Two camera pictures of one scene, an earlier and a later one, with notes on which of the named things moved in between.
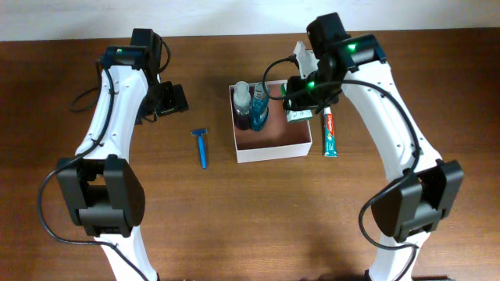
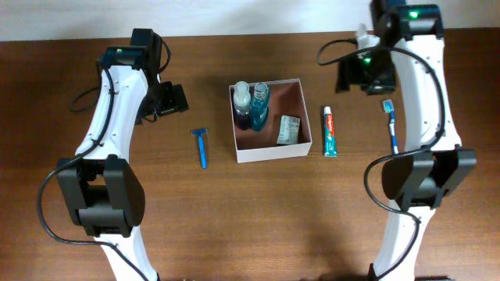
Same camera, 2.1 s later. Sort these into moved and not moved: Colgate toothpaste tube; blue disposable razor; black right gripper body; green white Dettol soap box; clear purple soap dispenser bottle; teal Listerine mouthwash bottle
Moved: black right gripper body; green white Dettol soap box
Not moved: blue disposable razor; teal Listerine mouthwash bottle; Colgate toothpaste tube; clear purple soap dispenser bottle
